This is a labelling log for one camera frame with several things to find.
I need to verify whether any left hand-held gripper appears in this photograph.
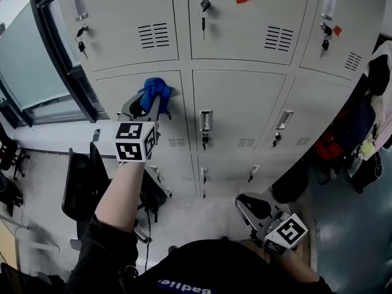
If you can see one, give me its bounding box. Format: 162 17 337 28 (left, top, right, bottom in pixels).
115 92 162 164

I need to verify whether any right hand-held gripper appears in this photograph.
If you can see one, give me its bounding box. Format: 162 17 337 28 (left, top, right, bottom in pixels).
235 192 309 256

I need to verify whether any blue wiping cloth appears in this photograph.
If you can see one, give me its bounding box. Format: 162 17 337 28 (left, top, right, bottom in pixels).
137 77 173 121

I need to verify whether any grey metal locker door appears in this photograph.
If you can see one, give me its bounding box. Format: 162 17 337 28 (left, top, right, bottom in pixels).
95 70 191 153

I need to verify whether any person's left forearm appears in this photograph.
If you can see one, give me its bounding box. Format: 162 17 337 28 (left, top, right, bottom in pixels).
93 160 146 234

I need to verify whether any person's right forearm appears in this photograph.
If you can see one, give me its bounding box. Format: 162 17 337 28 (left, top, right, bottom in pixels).
277 249 321 283

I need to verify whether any grey metal locker cabinet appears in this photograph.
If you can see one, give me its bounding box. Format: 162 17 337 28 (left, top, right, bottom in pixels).
55 0 387 199

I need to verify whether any person's black shirt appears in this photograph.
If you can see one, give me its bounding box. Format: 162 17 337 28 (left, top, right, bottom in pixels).
64 214 334 294

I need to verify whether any black backpack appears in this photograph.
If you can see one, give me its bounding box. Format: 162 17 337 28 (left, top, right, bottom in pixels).
139 170 168 223

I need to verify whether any red bag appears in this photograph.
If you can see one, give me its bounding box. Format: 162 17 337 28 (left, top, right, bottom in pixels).
312 124 341 165

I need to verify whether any black-framed window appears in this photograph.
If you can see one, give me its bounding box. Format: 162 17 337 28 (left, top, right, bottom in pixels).
0 0 108 128

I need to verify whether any black suitcase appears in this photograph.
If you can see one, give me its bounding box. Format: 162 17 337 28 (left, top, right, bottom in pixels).
350 151 383 194

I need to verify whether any yellow-green plush toy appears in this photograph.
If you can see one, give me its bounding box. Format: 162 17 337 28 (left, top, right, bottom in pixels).
360 139 376 157

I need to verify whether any navy blue bag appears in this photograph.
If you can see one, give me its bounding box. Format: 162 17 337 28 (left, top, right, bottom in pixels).
332 101 377 162

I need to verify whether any black swivel office chair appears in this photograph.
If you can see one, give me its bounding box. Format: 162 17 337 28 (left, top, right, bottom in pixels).
0 171 25 217
0 124 31 180

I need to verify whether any pink garment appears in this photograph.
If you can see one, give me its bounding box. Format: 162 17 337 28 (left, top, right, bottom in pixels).
375 81 392 143

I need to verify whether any black hanging garment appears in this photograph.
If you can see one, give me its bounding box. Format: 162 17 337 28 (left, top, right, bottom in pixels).
366 53 390 96

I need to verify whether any light wooden desk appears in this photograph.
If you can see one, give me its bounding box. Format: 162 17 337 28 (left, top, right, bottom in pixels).
0 219 21 272

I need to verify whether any black cable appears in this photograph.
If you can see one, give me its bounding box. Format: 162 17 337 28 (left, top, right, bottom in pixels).
145 209 153 269

